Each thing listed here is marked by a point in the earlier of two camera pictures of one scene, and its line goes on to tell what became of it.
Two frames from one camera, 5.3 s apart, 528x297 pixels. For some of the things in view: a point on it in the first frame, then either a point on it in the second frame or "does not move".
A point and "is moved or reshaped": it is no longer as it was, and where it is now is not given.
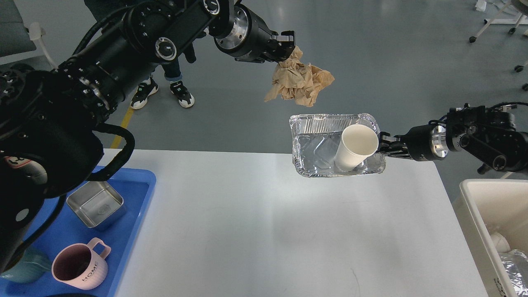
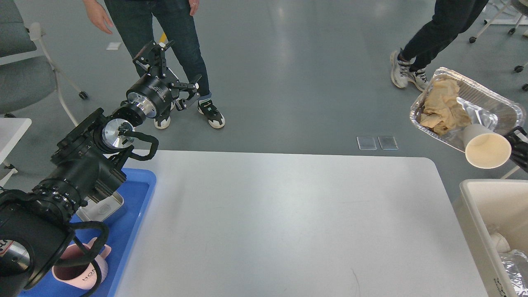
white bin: [485, 206] does not move
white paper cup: [357, 142] is moved or reshaped
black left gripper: [246, 38] -> [152, 95]
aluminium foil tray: [335, 145] -> [485, 107]
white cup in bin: [501, 244] does not move
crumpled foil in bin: [515, 262] does not move
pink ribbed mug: [78, 265] does not move
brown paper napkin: [295, 80] -> [443, 112]
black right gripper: [427, 142] -> [518, 138]
